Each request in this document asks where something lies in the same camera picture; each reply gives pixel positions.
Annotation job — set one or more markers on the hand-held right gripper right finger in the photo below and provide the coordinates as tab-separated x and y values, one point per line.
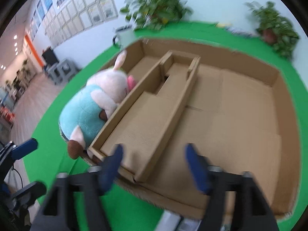
197	170

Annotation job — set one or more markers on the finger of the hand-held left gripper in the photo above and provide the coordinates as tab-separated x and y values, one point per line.
31	190
24	146

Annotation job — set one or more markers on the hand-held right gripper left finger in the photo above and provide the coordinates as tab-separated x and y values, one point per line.
110	168

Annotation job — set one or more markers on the narrow cardboard box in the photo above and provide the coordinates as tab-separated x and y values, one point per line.
144	125

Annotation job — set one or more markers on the white folding stand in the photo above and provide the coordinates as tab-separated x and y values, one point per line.
170	221

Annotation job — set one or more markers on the pink and teal plush pig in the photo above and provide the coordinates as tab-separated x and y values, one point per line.
84	110

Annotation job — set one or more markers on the large shallow cardboard box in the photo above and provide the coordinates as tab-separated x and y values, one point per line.
240	115

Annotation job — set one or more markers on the distant potted plant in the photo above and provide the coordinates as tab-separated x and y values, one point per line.
22	73

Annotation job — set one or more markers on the grey plastic stool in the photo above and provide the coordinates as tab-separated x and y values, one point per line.
55	74
68	67

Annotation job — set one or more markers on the black monitor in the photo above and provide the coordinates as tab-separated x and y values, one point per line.
50	55

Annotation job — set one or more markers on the white enamel mug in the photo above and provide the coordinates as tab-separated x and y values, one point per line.
127	38

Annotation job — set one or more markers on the blue and white tissue pack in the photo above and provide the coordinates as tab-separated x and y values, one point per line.
240	31

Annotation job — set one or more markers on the yellow paper item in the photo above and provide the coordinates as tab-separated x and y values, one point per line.
223	24

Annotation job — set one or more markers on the potted plant in red pot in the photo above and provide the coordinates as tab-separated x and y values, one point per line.
276	24

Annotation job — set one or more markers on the bushy green potted plant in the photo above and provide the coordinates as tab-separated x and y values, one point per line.
156	7

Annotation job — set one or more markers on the wall of framed certificates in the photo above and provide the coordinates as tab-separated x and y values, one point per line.
84	12

